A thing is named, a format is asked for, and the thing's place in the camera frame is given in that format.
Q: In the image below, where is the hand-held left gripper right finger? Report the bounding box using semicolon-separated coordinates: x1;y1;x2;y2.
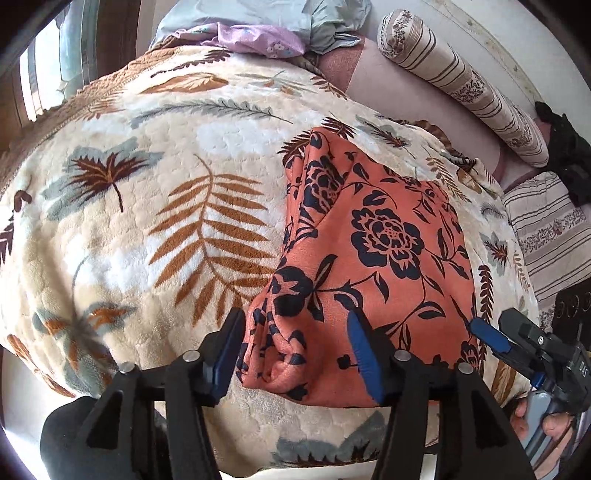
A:
346;307;536;480

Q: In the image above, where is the black panel with round knobs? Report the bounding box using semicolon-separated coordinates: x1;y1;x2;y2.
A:
553;285;591;326

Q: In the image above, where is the person's right hand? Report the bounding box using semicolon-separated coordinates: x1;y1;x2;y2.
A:
509;396;580;464

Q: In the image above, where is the orange floral cloth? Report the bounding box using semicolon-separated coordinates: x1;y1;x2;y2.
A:
236;127;483;409

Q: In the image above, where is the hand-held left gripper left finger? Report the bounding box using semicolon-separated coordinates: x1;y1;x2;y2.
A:
76;307;247;480

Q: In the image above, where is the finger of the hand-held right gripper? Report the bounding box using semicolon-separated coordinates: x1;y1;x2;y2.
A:
498;308;555;357
468;316;514;357

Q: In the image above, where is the striped bolster pillow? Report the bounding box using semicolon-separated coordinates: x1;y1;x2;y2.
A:
378;9;551;168

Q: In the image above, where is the wooden door with glass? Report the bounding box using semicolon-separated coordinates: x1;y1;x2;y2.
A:
0;0;139;153

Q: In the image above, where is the grey-blue cloth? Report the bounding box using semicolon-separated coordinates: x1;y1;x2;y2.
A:
150;0;374;58

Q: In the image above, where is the striped floral pillow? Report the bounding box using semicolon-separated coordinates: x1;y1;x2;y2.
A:
502;171;591;330

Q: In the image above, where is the lilac floral cloth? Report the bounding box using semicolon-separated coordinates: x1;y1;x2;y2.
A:
175;22;306;59

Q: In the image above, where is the leaf print fleece blanket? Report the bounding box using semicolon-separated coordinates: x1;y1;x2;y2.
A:
0;44;541;478

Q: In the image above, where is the black clothing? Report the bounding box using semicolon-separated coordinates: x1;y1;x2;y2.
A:
534;102;591;206

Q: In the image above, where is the pink bed sheet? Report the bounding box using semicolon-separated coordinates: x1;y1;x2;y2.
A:
307;37;543;192

